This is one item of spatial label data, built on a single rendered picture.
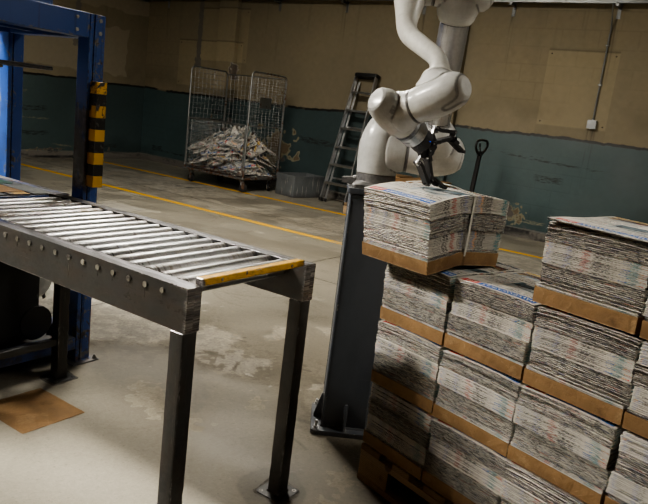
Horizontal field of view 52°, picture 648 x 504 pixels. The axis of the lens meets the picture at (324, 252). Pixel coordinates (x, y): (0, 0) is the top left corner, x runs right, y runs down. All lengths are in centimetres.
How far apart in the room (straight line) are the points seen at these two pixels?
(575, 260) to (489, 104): 738
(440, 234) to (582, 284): 46
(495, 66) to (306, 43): 305
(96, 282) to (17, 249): 39
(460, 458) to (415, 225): 72
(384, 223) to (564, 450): 83
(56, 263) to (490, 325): 128
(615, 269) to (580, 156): 699
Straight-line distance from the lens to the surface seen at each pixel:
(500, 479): 209
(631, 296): 176
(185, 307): 171
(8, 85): 359
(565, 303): 184
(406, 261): 207
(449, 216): 205
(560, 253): 185
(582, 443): 189
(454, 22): 238
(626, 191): 864
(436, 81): 191
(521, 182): 894
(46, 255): 214
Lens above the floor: 127
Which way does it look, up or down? 12 degrees down
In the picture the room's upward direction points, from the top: 7 degrees clockwise
